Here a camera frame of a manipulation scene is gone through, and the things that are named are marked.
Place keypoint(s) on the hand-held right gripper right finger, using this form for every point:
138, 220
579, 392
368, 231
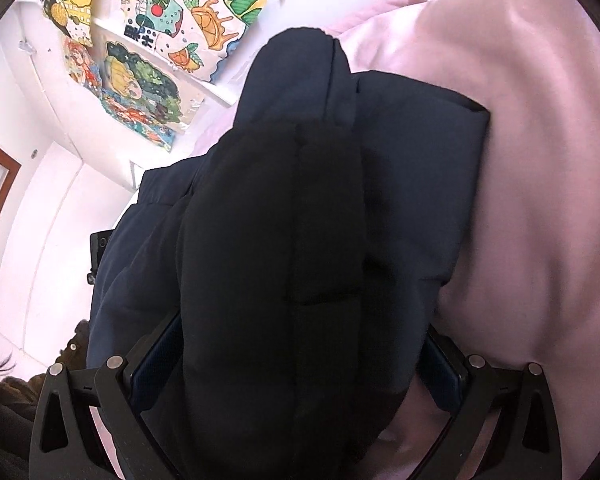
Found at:
445, 375

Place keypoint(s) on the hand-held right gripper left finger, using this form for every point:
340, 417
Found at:
150, 360

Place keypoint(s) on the dark navy padded jacket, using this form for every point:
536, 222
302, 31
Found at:
280, 235

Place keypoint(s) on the person's dark brown clothing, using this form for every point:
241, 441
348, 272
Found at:
5, 425

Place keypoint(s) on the small round wall fixture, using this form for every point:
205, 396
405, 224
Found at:
32, 153

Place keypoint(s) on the wooden door frame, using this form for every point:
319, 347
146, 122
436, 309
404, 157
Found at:
0, 180

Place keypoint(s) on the green figure wall poster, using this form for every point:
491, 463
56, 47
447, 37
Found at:
140, 95

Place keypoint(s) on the red-haired figure wall poster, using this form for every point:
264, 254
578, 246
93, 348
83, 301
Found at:
82, 62

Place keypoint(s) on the yellow figure wall poster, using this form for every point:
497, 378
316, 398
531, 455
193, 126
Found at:
70, 2

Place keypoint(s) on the fruit drawing wall poster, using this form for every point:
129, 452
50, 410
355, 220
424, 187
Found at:
195, 5

